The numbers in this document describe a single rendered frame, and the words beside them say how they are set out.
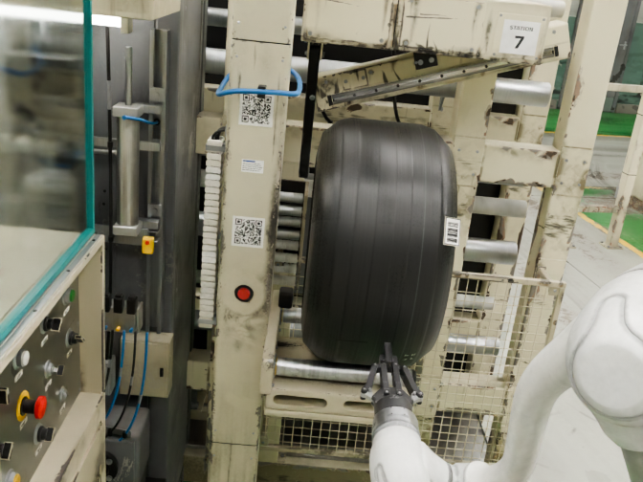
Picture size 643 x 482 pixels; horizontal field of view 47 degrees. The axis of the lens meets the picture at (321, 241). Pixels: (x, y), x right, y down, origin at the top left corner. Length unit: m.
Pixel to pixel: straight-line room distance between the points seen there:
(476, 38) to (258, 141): 0.61
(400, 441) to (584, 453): 2.12
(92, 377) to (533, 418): 0.95
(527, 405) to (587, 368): 0.35
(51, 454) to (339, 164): 0.82
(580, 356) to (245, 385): 1.21
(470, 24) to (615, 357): 1.23
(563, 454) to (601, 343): 2.54
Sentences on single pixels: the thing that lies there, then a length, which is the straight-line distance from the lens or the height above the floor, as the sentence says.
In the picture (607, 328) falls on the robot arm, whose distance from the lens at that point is 0.84.
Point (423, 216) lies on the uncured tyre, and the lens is 1.55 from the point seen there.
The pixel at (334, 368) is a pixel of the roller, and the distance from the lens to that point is 1.80.
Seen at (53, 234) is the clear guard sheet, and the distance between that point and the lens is 1.34.
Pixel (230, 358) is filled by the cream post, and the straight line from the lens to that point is 1.88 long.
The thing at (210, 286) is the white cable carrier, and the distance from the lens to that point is 1.81.
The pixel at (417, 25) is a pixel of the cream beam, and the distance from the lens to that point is 1.89.
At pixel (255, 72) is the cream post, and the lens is 1.64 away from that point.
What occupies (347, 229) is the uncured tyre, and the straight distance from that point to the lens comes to 1.52.
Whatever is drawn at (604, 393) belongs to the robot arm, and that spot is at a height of 1.43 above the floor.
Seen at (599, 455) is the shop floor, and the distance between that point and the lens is 3.44.
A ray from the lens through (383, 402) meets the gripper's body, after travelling 1.45.
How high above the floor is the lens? 1.83
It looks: 21 degrees down
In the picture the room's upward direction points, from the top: 6 degrees clockwise
